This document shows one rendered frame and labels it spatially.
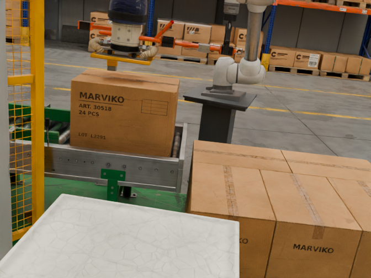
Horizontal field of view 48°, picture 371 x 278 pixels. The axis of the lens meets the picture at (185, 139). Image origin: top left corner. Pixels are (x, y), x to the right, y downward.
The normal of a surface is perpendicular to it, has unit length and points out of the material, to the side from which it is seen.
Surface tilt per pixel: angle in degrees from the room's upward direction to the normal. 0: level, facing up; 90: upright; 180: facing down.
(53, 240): 0
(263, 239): 90
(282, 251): 90
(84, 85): 90
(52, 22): 90
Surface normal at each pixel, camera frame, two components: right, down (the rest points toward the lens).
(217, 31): 0.05, 0.31
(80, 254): 0.11, -0.94
